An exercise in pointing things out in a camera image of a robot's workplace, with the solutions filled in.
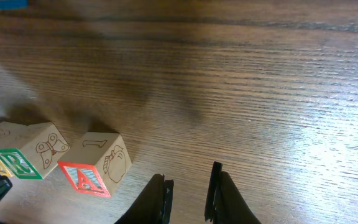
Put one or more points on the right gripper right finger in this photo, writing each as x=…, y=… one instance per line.
x=224, y=202

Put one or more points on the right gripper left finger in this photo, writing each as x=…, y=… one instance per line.
x=153, y=205

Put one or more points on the green letter R block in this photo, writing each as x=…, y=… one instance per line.
x=31, y=151

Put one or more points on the red letter A block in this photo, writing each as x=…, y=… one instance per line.
x=96, y=164

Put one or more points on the blue letter I block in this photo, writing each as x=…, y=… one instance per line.
x=12, y=4

